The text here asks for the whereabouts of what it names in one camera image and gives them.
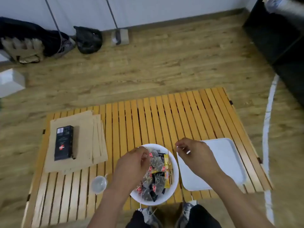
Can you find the person's left hand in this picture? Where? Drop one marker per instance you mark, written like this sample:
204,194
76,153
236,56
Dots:
130,168

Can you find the person's right hand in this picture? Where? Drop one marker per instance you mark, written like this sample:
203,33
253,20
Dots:
199,156

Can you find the white plastic tray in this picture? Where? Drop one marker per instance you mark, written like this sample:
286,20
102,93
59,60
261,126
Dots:
225,163

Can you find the yellow coffee stick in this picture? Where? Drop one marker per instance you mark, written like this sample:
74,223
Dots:
166,161

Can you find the person's right forearm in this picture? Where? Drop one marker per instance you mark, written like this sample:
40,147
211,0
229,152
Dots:
237,204

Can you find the person's left shoe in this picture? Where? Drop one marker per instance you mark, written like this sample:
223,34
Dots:
149,217

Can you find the person's shoe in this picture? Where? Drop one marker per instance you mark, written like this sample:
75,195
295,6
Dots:
149,217
184,211

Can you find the person's right shoe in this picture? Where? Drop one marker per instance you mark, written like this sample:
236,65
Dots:
184,211

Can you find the person's black trousers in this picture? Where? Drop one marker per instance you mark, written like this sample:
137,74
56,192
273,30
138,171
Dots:
202,218

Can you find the white teacup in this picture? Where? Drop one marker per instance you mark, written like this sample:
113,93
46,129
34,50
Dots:
98,185

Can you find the white round bowl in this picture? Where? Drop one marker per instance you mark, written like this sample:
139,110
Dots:
166,196

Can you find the stack of brown envelopes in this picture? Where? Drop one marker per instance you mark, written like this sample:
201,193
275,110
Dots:
85,140

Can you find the black cardboard box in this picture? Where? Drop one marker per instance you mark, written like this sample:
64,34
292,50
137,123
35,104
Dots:
63,144

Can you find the white floor tape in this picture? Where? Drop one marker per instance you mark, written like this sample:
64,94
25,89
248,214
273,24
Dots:
267,130

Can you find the small black garbage bag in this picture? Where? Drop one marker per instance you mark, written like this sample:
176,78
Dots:
88,41

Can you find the black shelf unit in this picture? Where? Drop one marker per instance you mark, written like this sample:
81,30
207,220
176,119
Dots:
268,33

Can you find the large black bag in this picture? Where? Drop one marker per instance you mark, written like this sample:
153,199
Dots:
35,30

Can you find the sleeve of white paper cups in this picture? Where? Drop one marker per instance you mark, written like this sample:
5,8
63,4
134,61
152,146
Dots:
285,8

